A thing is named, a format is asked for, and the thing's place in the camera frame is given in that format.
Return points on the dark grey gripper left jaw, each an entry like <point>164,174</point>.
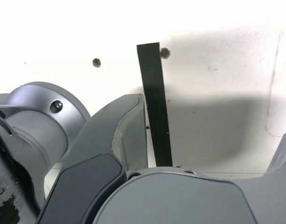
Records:
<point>91,163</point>

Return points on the black tape strip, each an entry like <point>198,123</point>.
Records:
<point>154,105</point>

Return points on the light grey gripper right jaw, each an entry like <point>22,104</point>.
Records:
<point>180,200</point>

